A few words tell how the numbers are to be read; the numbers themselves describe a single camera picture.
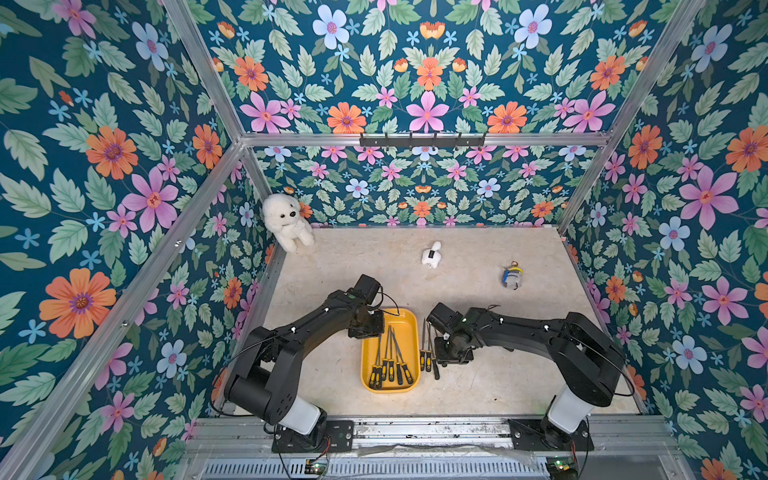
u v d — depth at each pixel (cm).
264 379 44
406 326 91
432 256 107
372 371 84
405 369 84
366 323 75
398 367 84
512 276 100
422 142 94
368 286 73
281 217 101
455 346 73
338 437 73
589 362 45
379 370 84
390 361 86
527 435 73
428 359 86
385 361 86
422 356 86
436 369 84
